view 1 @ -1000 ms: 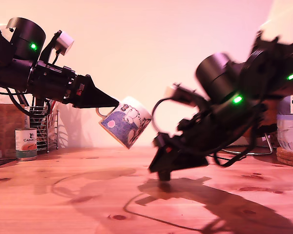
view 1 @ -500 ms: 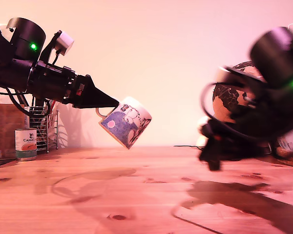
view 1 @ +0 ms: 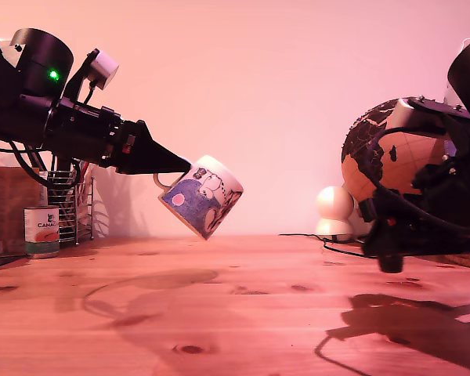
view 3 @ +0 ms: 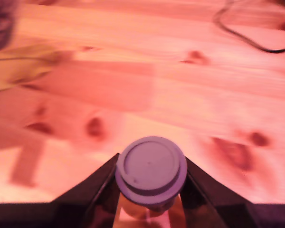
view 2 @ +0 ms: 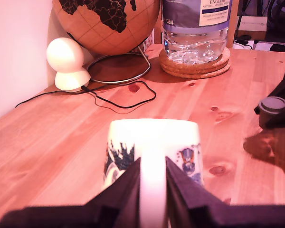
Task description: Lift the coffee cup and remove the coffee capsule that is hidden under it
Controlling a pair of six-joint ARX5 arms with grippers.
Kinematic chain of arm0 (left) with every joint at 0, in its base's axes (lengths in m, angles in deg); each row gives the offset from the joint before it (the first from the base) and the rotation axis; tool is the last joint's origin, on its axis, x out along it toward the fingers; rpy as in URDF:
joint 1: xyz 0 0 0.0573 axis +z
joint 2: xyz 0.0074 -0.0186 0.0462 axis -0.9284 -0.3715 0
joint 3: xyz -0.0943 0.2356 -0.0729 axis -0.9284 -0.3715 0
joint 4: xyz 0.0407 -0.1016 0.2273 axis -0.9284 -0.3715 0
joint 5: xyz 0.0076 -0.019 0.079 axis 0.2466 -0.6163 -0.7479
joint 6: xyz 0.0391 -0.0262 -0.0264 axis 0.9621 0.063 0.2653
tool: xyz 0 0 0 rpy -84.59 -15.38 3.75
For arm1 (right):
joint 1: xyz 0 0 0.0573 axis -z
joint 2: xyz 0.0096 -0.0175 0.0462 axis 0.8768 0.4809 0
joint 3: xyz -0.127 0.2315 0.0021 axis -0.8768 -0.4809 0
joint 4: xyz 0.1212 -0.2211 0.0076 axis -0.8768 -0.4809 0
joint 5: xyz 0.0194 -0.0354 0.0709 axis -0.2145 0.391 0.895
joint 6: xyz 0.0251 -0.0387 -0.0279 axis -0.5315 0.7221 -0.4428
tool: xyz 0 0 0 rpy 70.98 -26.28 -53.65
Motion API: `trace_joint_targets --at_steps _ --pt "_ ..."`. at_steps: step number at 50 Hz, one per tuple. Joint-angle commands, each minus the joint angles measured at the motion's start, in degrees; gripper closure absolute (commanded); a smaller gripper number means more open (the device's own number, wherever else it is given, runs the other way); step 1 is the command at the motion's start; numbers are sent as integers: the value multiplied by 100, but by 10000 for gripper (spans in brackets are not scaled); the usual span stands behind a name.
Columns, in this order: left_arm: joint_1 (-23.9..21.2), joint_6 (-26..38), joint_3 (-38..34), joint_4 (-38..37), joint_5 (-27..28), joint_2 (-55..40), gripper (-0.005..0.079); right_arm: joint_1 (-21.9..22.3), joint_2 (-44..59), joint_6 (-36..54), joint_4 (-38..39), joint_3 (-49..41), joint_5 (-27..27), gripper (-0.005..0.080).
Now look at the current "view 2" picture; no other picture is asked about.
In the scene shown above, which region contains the small dark cup-shaped coffee capsule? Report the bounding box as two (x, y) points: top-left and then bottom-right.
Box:
(258, 96), (285, 129)

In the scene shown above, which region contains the white mug with cartoon print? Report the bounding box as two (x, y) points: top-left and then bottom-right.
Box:
(103, 118), (205, 228)

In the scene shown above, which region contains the white power strip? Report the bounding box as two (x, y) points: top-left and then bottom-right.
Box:
(232, 39), (256, 50)

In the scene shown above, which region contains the round cork coaster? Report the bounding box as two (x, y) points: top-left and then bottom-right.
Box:
(159, 47), (230, 68)
(161, 65), (231, 80)
(160, 60), (231, 74)

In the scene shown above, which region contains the white flat box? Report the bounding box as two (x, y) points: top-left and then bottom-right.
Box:
(237, 15), (268, 32)

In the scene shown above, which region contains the large clear water bottle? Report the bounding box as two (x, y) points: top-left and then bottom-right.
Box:
(161, 0), (233, 65)

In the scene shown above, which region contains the white round lamp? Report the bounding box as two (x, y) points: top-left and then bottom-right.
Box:
(46, 37), (91, 93)

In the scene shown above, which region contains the cork globe with black continents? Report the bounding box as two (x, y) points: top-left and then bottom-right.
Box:
(51, 0), (160, 57)

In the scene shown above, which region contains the wooden frame post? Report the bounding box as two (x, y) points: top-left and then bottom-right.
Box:
(228, 0), (239, 49)

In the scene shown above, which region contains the thin black table cable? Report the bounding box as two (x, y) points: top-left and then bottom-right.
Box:
(15, 80), (157, 109)

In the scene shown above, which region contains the metal globe ring stand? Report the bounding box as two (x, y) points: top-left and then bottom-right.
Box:
(86, 45), (151, 84)

